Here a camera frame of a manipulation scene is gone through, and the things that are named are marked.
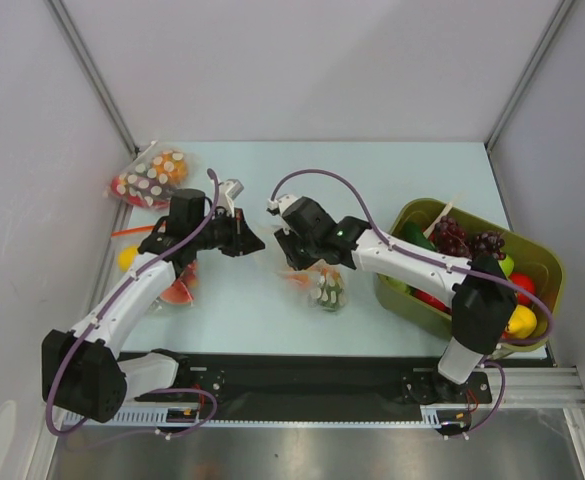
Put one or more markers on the olive green plastic bin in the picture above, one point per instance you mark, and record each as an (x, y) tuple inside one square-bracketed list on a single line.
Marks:
[(530, 258)]

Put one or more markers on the red fake grape bunch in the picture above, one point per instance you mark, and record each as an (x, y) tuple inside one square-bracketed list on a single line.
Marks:
[(449, 238)]

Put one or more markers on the left aluminium frame post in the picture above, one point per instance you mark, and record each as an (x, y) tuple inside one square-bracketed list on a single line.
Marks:
[(77, 45)]

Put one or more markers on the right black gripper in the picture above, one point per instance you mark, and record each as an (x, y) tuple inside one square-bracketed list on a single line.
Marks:
[(290, 246)]

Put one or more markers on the orange zipper clear bag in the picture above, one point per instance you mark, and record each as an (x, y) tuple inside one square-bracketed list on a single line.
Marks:
[(181, 292)]

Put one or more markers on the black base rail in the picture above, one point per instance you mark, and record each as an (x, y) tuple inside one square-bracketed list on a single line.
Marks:
[(317, 389)]

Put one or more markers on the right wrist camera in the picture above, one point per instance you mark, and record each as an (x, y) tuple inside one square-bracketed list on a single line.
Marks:
[(278, 206)]

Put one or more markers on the aluminium frame post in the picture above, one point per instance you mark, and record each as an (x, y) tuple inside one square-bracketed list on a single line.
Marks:
[(532, 66), (77, 45)]

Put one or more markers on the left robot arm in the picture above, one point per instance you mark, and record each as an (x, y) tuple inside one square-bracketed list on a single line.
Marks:
[(81, 369)]

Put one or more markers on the purple fake grape bunch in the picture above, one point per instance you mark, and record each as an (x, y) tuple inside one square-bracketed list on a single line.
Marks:
[(487, 243)]

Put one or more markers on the right aluminium frame post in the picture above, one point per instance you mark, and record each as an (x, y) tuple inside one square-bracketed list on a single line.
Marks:
[(532, 66)]

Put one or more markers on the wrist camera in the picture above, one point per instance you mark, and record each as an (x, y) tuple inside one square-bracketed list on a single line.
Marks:
[(278, 206), (229, 190)]

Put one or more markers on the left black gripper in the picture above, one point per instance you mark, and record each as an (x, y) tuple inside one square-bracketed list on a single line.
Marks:
[(242, 240)]

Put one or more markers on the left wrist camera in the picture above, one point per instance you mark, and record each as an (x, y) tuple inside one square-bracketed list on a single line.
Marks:
[(229, 190)]

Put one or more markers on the red fake apple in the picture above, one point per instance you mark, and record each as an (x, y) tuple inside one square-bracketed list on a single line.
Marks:
[(430, 300)]

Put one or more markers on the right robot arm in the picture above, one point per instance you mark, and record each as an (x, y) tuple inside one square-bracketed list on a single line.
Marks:
[(477, 293)]

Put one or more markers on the red fake tomato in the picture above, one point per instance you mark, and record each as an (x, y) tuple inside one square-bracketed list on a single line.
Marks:
[(526, 283)]

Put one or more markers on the yellow fake lemon in bin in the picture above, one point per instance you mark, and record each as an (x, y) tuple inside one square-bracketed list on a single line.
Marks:
[(521, 324)]

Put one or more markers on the polka dot zip bag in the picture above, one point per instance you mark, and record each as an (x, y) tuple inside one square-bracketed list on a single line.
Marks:
[(318, 286), (154, 176)]

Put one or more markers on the green fake cucumber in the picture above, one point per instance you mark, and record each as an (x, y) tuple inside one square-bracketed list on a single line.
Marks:
[(412, 234)]

